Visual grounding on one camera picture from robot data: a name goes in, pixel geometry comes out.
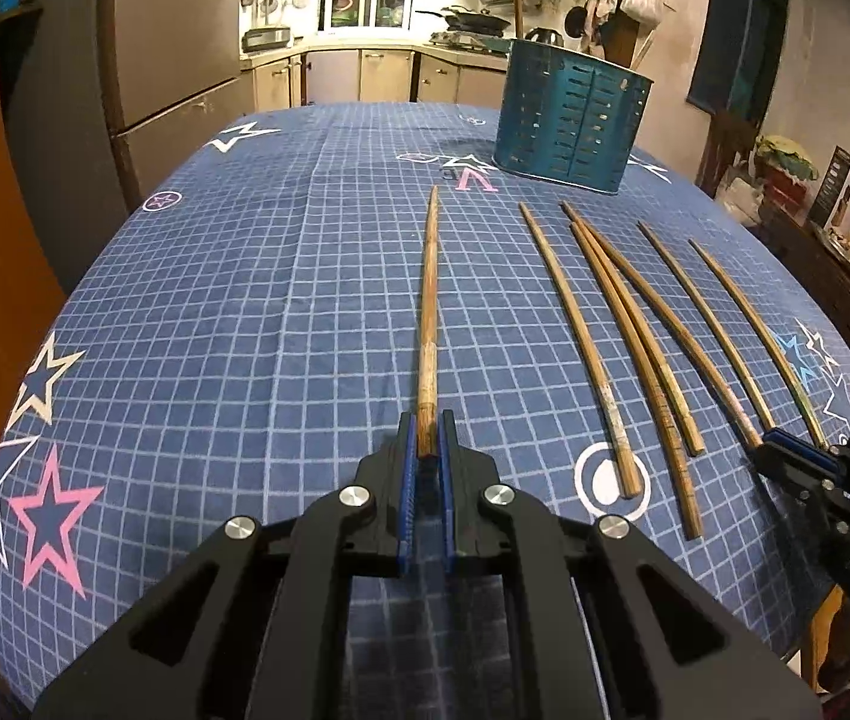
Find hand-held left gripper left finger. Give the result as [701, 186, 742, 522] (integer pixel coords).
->
[31, 412, 426, 720]

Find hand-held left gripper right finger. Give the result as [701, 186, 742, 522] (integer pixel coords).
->
[435, 410, 823, 720]

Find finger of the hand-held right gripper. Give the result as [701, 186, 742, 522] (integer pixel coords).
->
[752, 444, 838, 502]
[764, 427, 850, 467]

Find wooden chopstick with green band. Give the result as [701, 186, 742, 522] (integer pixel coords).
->
[687, 238, 828, 447]

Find worn wooden chopstick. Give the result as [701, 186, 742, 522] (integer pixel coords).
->
[416, 185, 441, 460]

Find teal metal utensil holder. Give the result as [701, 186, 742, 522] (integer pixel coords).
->
[491, 37, 655, 197]

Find wooden stool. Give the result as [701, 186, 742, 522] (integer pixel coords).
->
[800, 583, 850, 695]

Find dark wooden sideboard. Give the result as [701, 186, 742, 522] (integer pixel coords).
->
[758, 199, 850, 425]

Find blue checked star tablecloth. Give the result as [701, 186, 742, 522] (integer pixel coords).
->
[0, 100, 850, 720]

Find black printed box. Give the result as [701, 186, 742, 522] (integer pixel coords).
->
[807, 145, 850, 232]

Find dark wooden chair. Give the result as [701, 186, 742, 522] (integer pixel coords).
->
[695, 109, 761, 200]

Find dark window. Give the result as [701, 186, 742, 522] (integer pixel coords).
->
[686, 0, 791, 130]

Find beige kitchen base cabinets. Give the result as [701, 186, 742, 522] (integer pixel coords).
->
[241, 45, 510, 110]

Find countertop grill appliance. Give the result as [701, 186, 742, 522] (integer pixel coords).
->
[242, 25, 295, 55]

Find black wok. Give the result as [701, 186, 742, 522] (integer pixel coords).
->
[415, 6, 513, 32]

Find grey refrigerator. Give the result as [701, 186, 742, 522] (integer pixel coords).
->
[98, 0, 258, 205]

